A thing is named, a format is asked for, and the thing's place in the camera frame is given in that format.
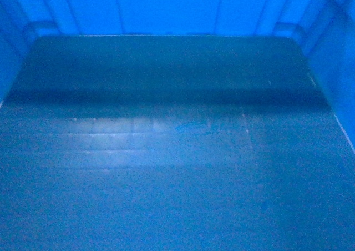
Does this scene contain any large blue plastic crate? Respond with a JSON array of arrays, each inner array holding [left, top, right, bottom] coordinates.
[[1, 0, 354, 250]]

